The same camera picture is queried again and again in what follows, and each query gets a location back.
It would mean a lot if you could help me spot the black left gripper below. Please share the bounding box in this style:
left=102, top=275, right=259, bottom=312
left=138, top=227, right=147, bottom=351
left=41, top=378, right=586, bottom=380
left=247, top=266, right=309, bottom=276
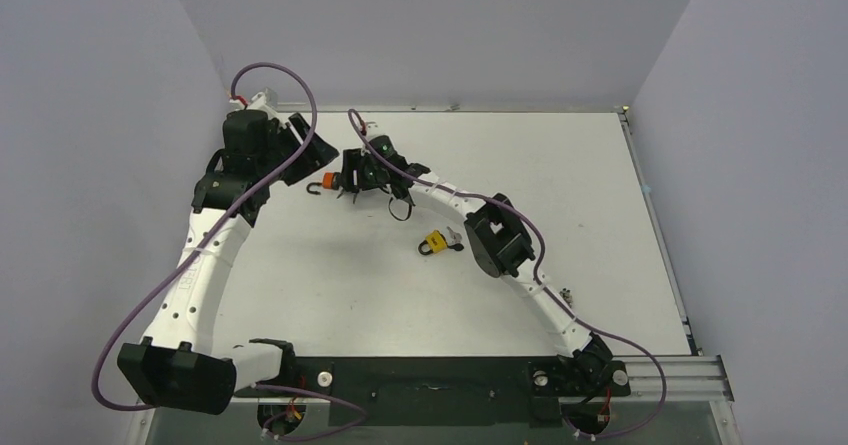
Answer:
left=258, top=115, right=337, bottom=185

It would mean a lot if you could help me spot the black head keys bunch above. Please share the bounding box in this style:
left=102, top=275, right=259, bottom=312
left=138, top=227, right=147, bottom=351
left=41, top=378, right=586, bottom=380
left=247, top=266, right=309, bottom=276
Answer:
left=336, top=190, right=360, bottom=205

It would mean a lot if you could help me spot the orange black padlock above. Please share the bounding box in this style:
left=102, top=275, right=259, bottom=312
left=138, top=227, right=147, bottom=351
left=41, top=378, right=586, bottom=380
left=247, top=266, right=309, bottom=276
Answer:
left=306, top=172, right=344, bottom=195

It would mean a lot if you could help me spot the yellow padlock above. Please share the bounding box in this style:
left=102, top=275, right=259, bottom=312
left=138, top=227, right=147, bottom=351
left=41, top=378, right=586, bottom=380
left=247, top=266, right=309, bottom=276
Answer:
left=417, top=230, right=449, bottom=256

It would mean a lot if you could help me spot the silver keys bunch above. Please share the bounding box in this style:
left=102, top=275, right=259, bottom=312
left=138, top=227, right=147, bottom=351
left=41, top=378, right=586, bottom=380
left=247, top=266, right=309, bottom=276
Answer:
left=445, top=227, right=464, bottom=252

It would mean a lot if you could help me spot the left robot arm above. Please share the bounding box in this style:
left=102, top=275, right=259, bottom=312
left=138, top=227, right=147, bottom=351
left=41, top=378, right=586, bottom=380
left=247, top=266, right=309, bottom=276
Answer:
left=117, top=110, right=338, bottom=415

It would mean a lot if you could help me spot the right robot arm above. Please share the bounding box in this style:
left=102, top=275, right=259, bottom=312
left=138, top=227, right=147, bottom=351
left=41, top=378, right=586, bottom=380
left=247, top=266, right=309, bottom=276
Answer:
left=321, top=135, right=630, bottom=397

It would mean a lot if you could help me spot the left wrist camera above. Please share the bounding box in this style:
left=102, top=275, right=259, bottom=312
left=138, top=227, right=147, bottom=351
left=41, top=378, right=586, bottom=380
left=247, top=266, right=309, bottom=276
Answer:
left=246, top=88, right=278, bottom=116

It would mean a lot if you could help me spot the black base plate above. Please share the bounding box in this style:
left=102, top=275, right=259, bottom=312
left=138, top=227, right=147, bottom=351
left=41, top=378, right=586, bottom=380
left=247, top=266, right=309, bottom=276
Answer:
left=272, top=356, right=631, bottom=427

